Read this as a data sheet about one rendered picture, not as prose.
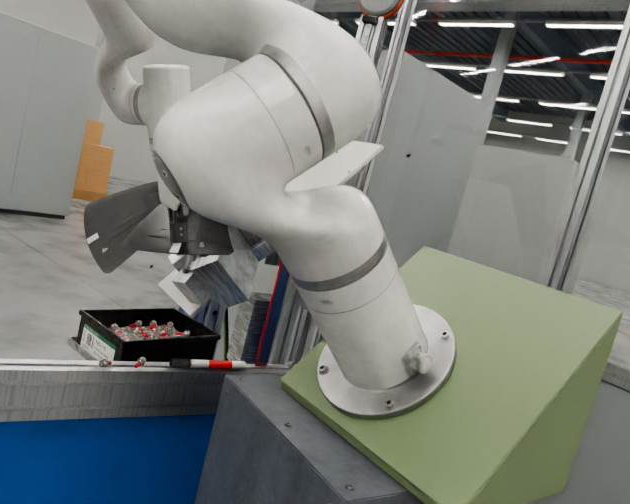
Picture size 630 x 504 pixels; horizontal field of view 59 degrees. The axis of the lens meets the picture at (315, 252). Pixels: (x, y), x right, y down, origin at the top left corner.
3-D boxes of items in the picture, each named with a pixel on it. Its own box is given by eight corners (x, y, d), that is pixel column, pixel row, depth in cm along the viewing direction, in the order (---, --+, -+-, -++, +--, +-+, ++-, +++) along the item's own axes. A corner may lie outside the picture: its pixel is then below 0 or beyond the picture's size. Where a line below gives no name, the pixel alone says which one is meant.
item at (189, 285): (189, 303, 139) (207, 283, 142) (203, 305, 135) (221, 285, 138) (170, 281, 135) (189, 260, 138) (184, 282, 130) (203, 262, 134)
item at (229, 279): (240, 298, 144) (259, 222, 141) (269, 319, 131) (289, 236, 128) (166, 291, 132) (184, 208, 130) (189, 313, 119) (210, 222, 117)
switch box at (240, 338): (267, 358, 183) (283, 294, 180) (280, 369, 175) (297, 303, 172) (225, 357, 174) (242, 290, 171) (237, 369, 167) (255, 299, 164)
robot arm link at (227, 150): (408, 244, 61) (331, 33, 48) (269, 343, 57) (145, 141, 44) (351, 211, 71) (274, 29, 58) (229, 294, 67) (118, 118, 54)
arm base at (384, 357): (485, 331, 72) (451, 218, 62) (398, 445, 64) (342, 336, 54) (376, 294, 85) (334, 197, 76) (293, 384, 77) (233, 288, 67)
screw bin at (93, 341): (167, 337, 123) (174, 307, 122) (214, 367, 112) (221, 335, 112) (71, 343, 106) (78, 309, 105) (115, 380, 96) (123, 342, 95)
